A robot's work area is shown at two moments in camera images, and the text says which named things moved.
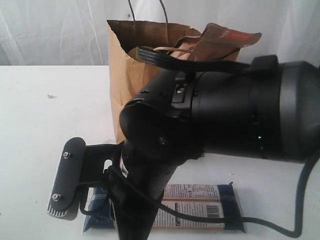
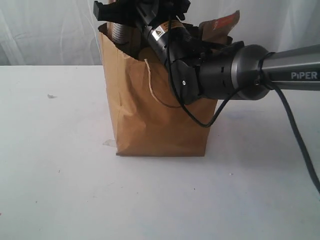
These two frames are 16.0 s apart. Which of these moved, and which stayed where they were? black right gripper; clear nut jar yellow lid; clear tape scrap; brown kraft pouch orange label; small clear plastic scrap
Moved: clear nut jar yellow lid; brown kraft pouch orange label; black right gripper
Stayed: small clear plastic scrap; clear tape scrap
